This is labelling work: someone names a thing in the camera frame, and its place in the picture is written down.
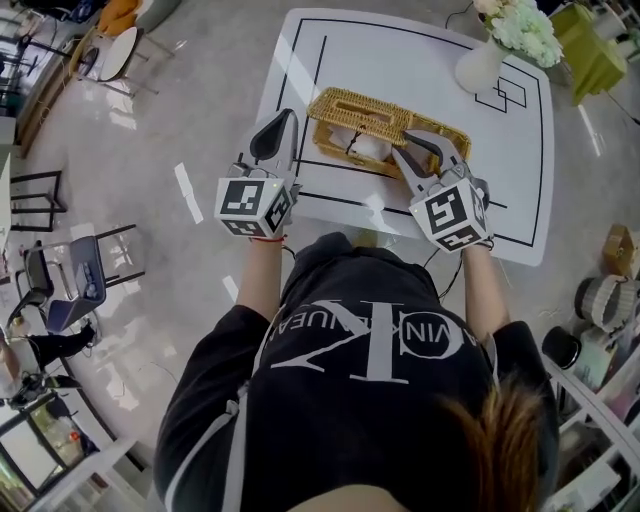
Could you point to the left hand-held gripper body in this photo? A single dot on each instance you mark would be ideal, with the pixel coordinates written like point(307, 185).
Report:
point(245, 205)

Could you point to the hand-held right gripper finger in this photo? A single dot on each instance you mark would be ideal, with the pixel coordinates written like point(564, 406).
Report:
point(415, 180)
point(437, 152)

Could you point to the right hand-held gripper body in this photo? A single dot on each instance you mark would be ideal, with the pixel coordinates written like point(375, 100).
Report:
point(450, 215)

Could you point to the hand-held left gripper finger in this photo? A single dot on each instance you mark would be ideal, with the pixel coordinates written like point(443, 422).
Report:
point(270, 142)
point(292, 155)

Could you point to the wicker tissue basket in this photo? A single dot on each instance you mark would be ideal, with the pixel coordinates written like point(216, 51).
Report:
point(322, 107)

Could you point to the person's left forearm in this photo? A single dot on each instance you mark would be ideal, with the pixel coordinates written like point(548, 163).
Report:
point(257, 280)

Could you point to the person's right forearm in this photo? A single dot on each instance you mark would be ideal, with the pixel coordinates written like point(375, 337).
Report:
point(482, 290)

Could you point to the white tissues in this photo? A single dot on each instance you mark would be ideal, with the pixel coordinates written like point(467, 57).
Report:
point(370, 147)

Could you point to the white vase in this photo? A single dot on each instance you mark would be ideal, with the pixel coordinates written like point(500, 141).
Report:
point(480, 67)

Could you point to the pastel flower bouquet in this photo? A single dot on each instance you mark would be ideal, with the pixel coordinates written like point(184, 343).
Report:
point(525, 27)

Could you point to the blue chair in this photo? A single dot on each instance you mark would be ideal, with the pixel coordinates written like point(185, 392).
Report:
point(87, 260)

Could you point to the grey woven basket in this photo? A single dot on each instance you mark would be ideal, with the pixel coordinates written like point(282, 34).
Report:
point(600, 300)

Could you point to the black cylinder container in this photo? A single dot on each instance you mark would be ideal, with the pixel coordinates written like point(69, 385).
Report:
point(561, 347)

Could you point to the small round white table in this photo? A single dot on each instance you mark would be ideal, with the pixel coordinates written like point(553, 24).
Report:
point(120, 52)

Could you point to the orange cushion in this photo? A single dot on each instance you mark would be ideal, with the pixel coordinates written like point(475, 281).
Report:
point(117, 15)

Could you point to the black office chair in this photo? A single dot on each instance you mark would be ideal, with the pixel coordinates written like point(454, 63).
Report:
point(35, 272)

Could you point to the person's black t-shirt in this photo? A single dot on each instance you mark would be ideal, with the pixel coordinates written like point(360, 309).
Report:
point(340, 415)

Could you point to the white shelf unit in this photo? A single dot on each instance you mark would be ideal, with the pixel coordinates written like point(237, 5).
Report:
point(595, 440)

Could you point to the black metal frame stool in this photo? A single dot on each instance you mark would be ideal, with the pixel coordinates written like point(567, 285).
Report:
point(57, 192)

